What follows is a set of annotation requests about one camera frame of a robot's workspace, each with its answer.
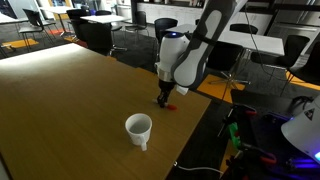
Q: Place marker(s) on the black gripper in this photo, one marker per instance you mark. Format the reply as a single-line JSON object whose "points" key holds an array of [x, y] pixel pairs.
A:
{"points": [[166, 87]]}

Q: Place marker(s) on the white pen red cap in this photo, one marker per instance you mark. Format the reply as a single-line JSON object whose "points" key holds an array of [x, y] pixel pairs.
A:
{"points": [[171, 107]]}

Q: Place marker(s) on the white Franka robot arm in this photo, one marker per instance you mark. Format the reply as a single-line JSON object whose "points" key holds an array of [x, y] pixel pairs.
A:
{"points": [[196, 56]]}

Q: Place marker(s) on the white ceramic mug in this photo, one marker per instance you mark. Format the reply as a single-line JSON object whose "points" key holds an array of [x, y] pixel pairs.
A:
{"points": [[138, 130]]}

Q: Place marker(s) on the black chair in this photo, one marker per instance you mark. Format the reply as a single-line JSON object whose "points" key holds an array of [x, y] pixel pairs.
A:
{"points": [[96, 36], [243, 28], [31, 15], [226, 56], [295, 46], [313, 66], [103, 12], [165, 25], [140, 18], [75, 16]]}

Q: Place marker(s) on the green clamp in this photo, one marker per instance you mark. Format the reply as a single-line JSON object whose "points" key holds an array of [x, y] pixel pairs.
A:
{"points": [[234, 133]]}

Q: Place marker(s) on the white cabinet counter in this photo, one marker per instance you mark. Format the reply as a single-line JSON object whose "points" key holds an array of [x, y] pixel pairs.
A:
{"points": [[180, 13]]}

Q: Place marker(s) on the small white table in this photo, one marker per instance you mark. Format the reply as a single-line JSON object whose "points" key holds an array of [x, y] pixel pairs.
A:
{"points": [[10, 18], [103, 19], [58, 9]]}

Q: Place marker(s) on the long white table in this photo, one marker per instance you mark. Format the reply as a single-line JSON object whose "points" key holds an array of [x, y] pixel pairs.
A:
{"points": [[253, 41]]}

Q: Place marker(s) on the grey metal cabinet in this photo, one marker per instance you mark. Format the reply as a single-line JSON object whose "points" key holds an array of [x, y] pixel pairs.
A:
{"points": [[293, 26]]}

